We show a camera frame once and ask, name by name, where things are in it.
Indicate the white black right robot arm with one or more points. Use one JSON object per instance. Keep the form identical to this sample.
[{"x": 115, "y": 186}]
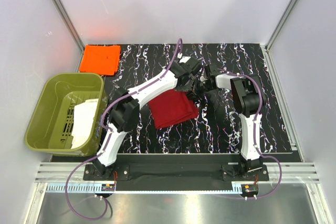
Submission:
[{"x": 248, "y": 101}]

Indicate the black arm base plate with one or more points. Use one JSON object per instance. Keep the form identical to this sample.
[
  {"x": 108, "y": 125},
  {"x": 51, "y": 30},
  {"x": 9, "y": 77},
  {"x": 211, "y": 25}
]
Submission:
[{"x": 161, "y": 185}]

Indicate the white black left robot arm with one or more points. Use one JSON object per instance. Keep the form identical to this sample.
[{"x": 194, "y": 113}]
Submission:
[{"x": 122, "y": 115}]

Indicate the olive green plastic bin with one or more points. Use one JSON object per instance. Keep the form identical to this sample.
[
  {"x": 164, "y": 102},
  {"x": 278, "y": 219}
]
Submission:
[{"x": 51, "y": 124}]

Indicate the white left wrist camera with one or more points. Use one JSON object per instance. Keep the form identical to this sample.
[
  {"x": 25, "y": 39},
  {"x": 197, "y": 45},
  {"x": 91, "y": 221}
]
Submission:
[{"x": 184, "y": 59}]

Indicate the folded orange t shirt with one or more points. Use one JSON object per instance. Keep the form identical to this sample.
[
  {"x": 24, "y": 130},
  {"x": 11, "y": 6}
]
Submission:
[{"x": 102, "y": 60}]

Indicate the aluminium frame rail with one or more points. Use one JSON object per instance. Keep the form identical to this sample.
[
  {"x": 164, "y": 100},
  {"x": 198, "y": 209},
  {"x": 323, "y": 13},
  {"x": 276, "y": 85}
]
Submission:
[{"x": 272, "y": 172}]

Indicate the left orange connector block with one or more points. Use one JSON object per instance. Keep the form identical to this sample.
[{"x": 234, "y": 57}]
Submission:
[{"x": 108, "y": 187}]

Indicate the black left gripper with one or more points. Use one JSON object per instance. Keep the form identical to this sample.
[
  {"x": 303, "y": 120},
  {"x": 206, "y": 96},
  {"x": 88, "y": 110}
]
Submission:
[{"x": 188, "y": 87}]

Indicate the red t shirt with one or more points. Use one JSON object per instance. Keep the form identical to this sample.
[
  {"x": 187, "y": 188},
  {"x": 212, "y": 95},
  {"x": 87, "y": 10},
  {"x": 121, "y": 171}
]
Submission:
[{"x": 171, "y": 108}]

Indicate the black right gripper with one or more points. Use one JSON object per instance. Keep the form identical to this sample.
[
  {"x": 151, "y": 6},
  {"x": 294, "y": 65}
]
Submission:
[{"x": 197, "y": 94}]

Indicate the right orange connector block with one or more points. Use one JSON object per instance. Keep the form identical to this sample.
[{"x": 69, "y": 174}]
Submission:
[{"x": 250, "y": 188}]

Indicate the orange connector block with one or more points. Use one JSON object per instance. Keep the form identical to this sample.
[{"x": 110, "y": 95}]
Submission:
[
  {"x": 108, "y": 187},
  {"x": 250, "y": 188}
]

